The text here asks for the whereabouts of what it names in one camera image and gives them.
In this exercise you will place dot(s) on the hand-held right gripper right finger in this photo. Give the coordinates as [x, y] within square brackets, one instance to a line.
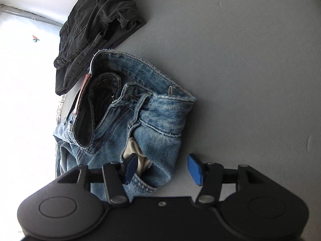
[195, 169]

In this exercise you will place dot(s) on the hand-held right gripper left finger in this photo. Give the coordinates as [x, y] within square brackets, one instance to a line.
[130, 168]

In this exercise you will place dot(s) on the blue denim jeans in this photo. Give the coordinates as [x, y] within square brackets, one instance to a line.
[155, 120]

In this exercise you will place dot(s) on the black pants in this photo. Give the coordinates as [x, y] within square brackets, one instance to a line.
[100, 17]

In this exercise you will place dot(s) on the grey rail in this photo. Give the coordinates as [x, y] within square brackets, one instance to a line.
[22, 13]

